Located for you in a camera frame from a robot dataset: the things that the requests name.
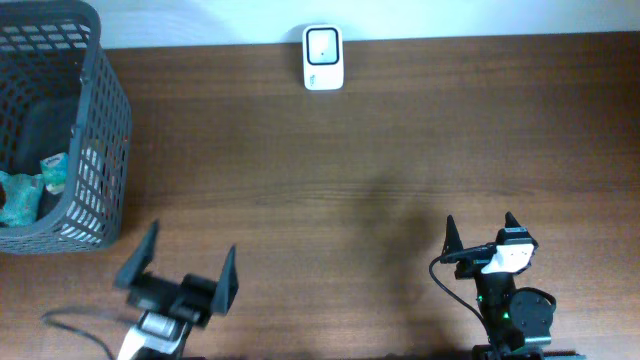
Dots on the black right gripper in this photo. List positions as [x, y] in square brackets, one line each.
[465, 268]

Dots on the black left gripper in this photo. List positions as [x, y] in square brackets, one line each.
[189, 300]

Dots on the small green tissue pack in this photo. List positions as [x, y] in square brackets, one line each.
[54, 172]

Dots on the teal wipes packet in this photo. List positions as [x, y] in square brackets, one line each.
[20, 197]

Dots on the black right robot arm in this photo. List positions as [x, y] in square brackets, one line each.
[517, 321]

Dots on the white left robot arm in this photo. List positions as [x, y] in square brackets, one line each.
[154, 336]

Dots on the white barcode scanner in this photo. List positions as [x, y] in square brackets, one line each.
[323, 57]

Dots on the dark grey plastic basket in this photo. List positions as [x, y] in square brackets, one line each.
[59, 94]

